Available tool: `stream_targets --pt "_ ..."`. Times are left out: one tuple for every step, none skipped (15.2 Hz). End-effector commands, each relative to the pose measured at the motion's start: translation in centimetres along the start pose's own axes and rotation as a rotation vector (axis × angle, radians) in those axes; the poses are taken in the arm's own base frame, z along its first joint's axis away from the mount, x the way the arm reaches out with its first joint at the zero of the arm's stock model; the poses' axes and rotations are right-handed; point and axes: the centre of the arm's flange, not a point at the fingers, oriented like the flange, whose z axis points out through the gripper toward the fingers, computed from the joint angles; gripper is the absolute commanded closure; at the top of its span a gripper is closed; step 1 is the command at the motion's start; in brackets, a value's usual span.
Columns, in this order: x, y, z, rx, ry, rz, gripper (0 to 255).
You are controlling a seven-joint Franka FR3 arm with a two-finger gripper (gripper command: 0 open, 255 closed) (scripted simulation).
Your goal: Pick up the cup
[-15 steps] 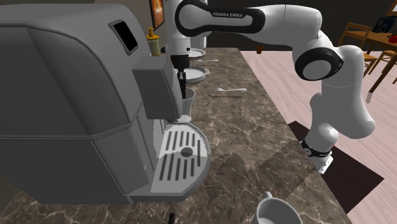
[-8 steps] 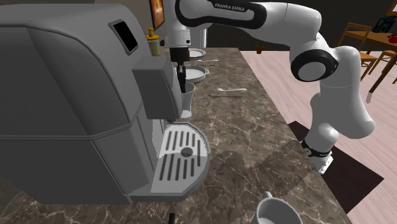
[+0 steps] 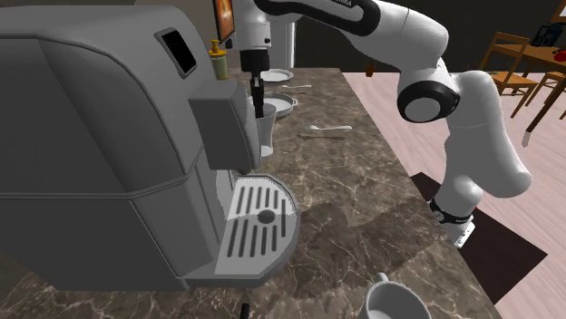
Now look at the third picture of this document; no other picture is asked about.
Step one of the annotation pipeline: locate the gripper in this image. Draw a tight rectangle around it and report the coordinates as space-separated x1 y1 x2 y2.
239 49 271 120

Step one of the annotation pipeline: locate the white plate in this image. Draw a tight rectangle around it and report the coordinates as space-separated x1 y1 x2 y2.
259 68 295 84

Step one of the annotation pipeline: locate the tall white cup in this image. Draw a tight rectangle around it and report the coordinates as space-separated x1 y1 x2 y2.
255 102 278 159

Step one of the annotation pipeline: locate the yellow soap dispenser bottle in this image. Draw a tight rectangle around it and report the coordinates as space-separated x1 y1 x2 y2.
208 39 230 82

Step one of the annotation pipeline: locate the white spoon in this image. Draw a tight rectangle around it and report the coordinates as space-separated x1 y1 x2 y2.
304 124 354 133

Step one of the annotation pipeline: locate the grey coffee machine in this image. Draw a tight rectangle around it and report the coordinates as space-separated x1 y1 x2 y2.
0 4 302 293

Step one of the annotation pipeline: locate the wooden chair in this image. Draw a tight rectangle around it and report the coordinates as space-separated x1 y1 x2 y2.
479 31 540 119
524 70 566 121

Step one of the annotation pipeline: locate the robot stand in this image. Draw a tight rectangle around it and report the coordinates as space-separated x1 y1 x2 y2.
410 171 550 306

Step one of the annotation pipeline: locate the wooden dining table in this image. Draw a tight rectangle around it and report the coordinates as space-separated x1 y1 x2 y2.
485 19 566 149

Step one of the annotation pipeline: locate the white bowl with handles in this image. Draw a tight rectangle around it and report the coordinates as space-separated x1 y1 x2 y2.
263 92 299 119

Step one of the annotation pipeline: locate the orange wall picture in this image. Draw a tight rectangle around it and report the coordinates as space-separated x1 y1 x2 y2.
211 0 237 45

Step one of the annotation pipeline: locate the white mug with handle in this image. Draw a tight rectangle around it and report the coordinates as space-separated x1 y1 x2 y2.
356 272 433 319

